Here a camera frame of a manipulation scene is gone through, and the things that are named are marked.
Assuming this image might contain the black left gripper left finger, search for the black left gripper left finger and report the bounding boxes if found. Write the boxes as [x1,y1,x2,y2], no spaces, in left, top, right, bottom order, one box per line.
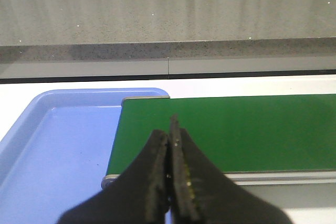
[58,130,169,223]

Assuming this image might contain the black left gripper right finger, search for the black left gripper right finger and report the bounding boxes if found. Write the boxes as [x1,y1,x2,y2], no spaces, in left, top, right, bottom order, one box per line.
[169,114,291,223]

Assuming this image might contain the green conveyor belt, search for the green conveyor belt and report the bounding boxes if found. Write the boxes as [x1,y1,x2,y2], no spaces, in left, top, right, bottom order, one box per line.
[106,94,336,176]

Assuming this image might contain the blue plastic tray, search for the blue plastic tray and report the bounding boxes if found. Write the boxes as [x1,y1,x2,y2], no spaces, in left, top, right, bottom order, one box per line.
[1,88,166,223]

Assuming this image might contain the grey stone counter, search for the grey stone counter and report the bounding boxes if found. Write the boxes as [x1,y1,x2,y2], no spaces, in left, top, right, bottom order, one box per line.
[1,0,335,79]

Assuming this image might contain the aluminium conveyor frame rail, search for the aluminium conveyor frame rail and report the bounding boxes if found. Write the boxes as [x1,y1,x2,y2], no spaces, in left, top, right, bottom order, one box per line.
[101,95,336,189]

